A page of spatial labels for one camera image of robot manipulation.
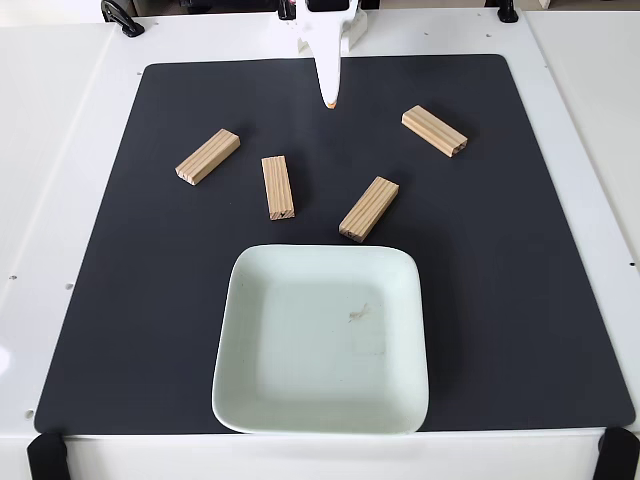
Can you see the pale green square plate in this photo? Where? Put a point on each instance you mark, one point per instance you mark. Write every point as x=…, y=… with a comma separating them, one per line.
x=320, y=340

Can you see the grooved wooden block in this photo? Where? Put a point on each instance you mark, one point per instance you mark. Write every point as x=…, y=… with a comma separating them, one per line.
x=434, y=131
x=369, y=207
x=207, y=157
x=277, y=187

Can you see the black table clamp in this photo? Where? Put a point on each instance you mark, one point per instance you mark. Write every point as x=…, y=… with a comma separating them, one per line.
x=286, y=11
x=122, y=17
x=507, y=12

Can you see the black rubber mat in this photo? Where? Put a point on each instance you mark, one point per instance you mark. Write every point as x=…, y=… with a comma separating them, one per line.
x=150, y=300

